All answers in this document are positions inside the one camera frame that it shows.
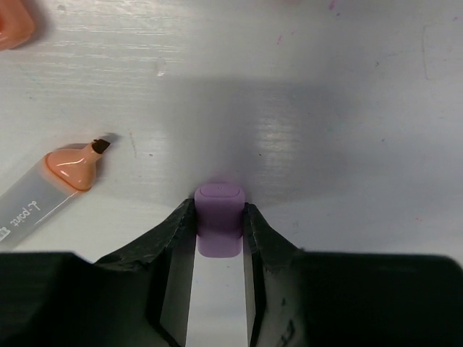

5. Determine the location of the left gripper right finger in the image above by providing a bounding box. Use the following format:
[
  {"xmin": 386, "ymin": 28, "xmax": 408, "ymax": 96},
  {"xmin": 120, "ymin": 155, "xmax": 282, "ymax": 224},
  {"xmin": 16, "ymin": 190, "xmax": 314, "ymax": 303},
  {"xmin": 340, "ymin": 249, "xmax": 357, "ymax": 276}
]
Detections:
[{"xmin": 243, "ymin": 204, "xmax": 462, "ymax": 346}]

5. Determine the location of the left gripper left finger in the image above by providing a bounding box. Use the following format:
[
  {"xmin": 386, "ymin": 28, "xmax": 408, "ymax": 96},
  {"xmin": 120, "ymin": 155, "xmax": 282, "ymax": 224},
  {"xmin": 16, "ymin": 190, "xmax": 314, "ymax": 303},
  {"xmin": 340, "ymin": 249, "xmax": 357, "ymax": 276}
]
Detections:
[{"xmin": 1, "ymin": 199, "xmax": 196, "ymax": 346}]

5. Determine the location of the purple highlighter cap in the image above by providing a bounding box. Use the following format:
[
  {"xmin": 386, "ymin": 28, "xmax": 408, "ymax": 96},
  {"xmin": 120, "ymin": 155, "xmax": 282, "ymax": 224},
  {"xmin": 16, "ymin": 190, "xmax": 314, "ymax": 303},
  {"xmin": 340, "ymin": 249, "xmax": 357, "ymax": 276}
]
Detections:
[{"xmin": 194, "ymin": 183, "xmax": 245, "ymax": 258}]

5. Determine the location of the orange tip grey highlighter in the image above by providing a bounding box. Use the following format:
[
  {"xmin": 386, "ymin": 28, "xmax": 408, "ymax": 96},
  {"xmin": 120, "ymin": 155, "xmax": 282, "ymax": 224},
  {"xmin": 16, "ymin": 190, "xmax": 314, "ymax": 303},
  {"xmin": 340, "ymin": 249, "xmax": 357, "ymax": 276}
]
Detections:
[{"xmin": 1, "ymin": 139, "xmax": 111, "ymax": 252}]

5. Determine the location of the orange highlighter cap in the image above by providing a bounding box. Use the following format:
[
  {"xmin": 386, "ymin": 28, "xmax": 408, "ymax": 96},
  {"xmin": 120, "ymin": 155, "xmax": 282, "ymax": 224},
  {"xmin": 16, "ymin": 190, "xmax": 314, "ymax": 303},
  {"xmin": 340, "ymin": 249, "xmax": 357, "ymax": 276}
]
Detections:
[{"xmin": 1, "ymin": 0, "xmax": 35, "ymax": 51}]

